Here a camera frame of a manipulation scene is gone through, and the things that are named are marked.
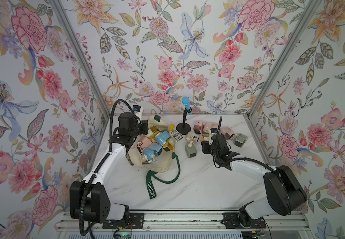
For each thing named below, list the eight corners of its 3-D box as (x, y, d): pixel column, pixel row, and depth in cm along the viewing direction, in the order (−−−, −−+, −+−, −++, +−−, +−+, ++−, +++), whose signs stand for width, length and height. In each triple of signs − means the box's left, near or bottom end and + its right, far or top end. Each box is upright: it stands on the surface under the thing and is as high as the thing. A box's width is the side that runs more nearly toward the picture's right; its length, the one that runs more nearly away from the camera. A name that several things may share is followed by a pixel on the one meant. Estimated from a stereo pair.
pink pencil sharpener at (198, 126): (194, 134, 109) (195, 129, 105) (193, 125, 115) (194, 120, 110) (203, 134, 109) (204, 129, 105) (201, 125, 115) (202, 120, 110)
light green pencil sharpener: (187, 158, 99) (188, 153, 94) (185, 148, 103) (185, 143, 98) (196, 157, 99) (197, 152, 94) (193, 147, 104) (194, 142, 99)
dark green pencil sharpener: (230, 142, 107) (232, 137, 103) (234, 135, 110) (237, 131, 106) (240, 148, 104) (243, 143, 99) (245, 141, 107) (248, 136, 103)
